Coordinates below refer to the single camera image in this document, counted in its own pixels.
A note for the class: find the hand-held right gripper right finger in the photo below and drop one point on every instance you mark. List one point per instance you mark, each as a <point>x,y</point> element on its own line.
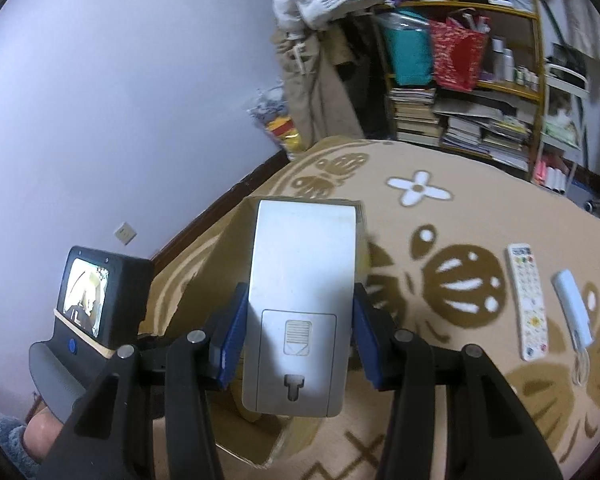
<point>367,350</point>

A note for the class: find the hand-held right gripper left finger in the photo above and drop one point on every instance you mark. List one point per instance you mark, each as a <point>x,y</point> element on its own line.
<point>230,350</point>

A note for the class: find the cardboard box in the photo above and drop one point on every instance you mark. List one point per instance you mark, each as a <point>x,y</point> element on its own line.
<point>215,245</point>

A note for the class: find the large white remote control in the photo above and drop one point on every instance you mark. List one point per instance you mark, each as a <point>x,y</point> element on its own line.
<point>300,270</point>

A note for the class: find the person's left forearm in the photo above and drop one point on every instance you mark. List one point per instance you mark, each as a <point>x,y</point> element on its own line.
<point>42,432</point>

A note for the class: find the white remote with coloured buttons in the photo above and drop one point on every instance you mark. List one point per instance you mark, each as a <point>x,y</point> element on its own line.
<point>527,300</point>

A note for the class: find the beige butterfly print blanket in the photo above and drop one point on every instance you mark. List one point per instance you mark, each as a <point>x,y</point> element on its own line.
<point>480,210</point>

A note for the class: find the clear bag of plush toys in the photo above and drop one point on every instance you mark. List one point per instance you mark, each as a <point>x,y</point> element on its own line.
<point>282,130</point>

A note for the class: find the stack of books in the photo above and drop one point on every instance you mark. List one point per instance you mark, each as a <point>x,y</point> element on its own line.
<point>415,120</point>

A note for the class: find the pile of papers and booklets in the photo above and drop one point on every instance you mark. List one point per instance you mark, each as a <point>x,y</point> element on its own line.
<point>480,135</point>

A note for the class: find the pink and white bottles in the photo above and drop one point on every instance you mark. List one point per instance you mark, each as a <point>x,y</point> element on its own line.
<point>550,175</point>

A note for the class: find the beige hanging coat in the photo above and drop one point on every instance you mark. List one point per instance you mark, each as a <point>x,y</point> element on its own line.
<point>325,95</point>

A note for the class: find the wooden bookshelf with books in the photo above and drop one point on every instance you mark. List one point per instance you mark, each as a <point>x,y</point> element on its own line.
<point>510,91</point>

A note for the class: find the teal bag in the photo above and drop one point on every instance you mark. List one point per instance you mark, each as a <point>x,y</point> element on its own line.
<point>407,55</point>

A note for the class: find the red patterned gift bag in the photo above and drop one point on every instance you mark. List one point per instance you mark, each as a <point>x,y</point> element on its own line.
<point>455,55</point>

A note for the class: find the row of white bottles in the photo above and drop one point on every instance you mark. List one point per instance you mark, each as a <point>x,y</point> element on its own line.
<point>505,60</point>

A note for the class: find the wall socket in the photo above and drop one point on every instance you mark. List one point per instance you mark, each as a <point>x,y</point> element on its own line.
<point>125,232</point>

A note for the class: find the dark wooden bed frame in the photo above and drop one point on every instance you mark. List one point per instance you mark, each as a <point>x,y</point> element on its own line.
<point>265,170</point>

